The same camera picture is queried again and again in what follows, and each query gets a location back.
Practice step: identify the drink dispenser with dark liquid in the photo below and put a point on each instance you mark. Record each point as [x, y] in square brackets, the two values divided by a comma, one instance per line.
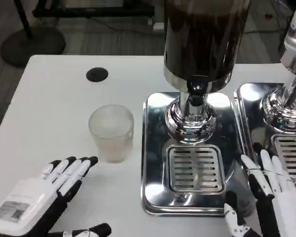
[202, 37]

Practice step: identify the black metal frame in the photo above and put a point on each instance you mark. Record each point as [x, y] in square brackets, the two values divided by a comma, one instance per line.
[93, 11]

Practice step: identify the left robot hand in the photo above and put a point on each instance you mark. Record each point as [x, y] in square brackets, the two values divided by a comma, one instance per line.
[27, 197]

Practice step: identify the black stand pole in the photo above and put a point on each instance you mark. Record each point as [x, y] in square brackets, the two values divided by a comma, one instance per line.
[23, 17]

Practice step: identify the steel drip grid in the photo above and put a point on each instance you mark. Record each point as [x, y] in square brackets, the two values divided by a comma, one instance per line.
[195, 168]
[291, 153]

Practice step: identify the small red object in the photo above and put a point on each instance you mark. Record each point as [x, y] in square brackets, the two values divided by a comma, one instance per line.
[269, 17]

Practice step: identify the steel drip tray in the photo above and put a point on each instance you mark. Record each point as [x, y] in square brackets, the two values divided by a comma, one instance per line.
[155, 153]
[249, 103]

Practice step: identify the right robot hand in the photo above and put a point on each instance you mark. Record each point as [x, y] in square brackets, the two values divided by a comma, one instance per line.
[286, 205]

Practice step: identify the black round stand base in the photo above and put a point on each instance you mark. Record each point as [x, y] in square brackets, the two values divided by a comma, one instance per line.
[32, 49]

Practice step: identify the black dispenser tap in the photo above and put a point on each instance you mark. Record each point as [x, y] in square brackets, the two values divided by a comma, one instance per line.
[196, 86]

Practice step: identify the clear ribbed glass cup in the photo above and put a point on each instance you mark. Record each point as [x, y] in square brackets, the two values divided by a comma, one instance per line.
[111, 133]

